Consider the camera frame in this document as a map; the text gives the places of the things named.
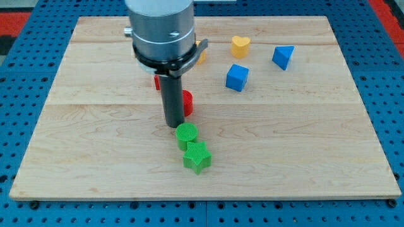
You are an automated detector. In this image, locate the yellow block behind arm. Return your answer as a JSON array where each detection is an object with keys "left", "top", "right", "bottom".
[{"left": 196, "top": 39, "right": 208, "bottom": 64}]

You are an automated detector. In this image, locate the blue triangle block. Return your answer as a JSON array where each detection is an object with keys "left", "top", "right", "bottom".
[{"left": 272, "top": 46, "right": 294, "bottom": 71}]

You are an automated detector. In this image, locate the blue cube block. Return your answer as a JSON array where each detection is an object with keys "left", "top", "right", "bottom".
[{"left": 225, "top": 64, "right": 249, "bottom": 92}]

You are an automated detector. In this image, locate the yellow heart block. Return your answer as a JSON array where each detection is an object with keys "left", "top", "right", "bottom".
[{"left": 230, "top": 36, "right": 251, "bottom": 59}]

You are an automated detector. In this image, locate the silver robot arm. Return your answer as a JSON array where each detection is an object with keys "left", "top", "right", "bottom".
[{"left": 125, "top": 0, "right": 208, "bottom": 128}]

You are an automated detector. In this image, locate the green star block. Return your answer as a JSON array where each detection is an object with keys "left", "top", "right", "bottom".
[{"left": 182, "top": 141, "right": 212, "bottom": 175}]

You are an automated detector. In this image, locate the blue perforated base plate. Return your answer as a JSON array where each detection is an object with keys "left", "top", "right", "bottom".
[{"left": 1, "top": 0, "right": 403, "bottom": 226}]

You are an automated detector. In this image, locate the wooden board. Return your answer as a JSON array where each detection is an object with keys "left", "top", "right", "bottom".
[{"left": 9, "top": 16, "right": 401, "bottom": 201}]

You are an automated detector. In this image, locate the green circle block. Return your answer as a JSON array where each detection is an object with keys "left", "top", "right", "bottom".
[{"left": 175, "top": 122, "right": 198, "bottom": 151}]

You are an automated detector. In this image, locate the black clamp ring mount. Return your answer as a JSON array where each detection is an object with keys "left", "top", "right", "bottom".
[{"left": 133, "top": 39, "right": 208, "bottom": 78}]

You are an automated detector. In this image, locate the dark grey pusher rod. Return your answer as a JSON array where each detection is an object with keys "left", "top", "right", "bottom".
[{"left": 158, "top": 75, "right": 184, "bottom": 128}]

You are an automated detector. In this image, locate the red circle block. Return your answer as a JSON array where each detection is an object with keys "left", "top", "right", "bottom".
[{"left": 182, "top": 90, "right": 193, "bottom": 117}]

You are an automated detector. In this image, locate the red block behind rod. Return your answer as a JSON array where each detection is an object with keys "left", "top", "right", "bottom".
[{"left": 154, "top": 75, "right": 160, "bottom": 90}]

